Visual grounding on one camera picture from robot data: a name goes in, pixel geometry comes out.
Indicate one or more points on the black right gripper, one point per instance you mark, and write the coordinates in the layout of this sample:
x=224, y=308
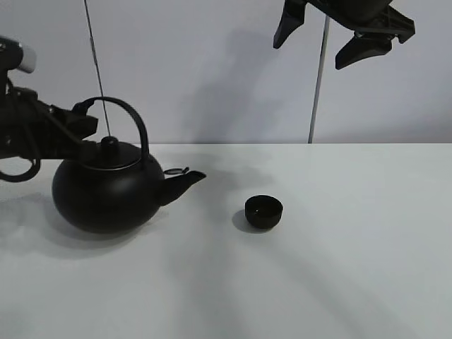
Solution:
x=360, y=16

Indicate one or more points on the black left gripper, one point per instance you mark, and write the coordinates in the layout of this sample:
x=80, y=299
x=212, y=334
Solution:
x=33, y=129

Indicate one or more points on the black cast iron teapot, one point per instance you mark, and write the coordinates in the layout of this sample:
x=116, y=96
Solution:
x=122, y=187

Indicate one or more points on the small black teacup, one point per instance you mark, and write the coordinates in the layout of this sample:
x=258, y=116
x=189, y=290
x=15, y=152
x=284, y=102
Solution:
x=263, y=212

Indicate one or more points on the grey metal right pole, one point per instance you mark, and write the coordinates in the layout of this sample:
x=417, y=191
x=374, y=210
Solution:
x=319, y=78

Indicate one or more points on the thin dark left pole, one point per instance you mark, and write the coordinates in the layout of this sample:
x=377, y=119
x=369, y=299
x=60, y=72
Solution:
x=96, y=63

